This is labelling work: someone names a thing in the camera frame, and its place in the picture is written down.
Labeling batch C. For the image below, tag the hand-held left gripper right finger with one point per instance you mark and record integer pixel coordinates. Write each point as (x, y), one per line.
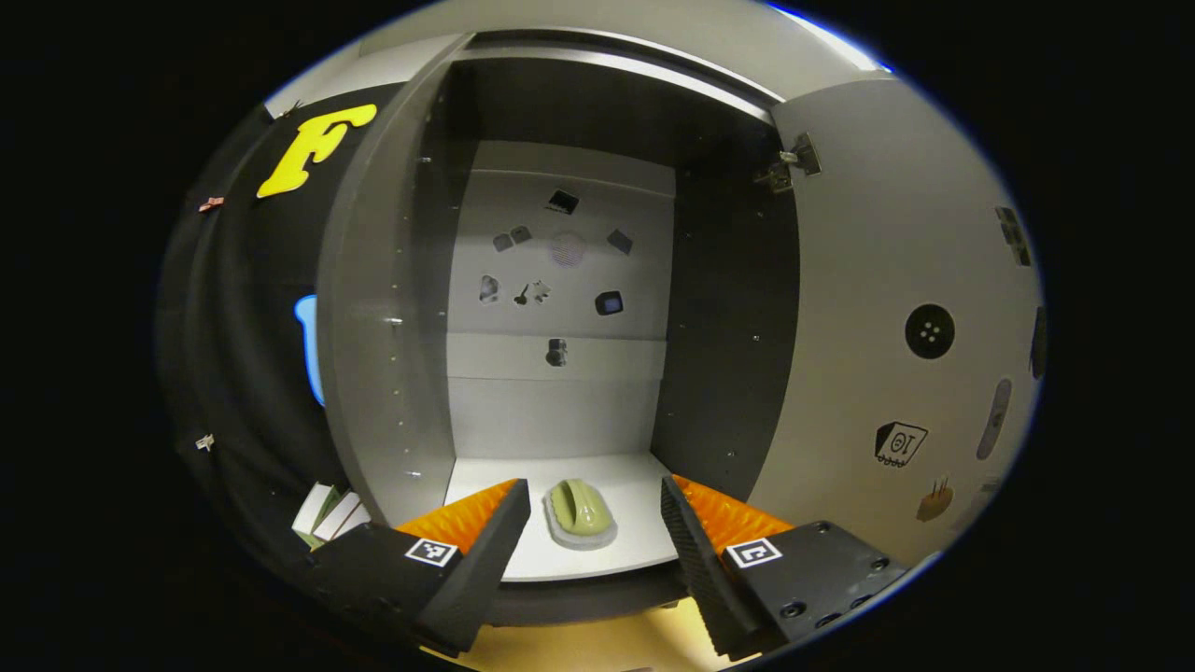
(700, 560)

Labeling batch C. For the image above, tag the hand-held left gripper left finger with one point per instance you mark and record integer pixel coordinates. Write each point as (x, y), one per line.
(485, 560)

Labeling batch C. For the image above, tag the grey cabinet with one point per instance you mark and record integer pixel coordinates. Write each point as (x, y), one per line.
(383, 327)

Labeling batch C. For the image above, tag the grey cabinet door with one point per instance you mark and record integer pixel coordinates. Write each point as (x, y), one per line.
(859, 280)

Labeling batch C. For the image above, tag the metal door hinge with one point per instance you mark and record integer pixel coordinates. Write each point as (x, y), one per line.
(794, 160)

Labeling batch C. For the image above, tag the brown book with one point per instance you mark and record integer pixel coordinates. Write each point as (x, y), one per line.
(355, 523)

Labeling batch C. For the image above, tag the black backdrop cloth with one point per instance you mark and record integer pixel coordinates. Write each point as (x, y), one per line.
(233, 327)

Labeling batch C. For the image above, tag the pink cloth clip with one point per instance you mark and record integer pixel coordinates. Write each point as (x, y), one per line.
(211, 203)

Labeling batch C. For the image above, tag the black cloth clip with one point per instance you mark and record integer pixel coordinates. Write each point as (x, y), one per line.
(290, 109)

